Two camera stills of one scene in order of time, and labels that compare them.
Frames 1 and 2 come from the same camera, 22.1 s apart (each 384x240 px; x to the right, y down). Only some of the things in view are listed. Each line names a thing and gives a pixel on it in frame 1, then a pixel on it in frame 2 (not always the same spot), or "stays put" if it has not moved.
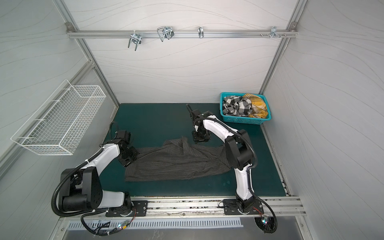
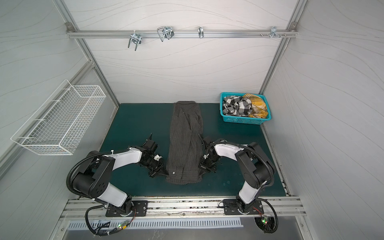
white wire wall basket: [57, 127] stays put
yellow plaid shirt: [259, 109] stays put
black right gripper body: [200, 137] → [207, 159]
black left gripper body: [127, 158] → [156, 166]
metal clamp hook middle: [166, 32] stays put
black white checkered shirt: [237, 106] stays put
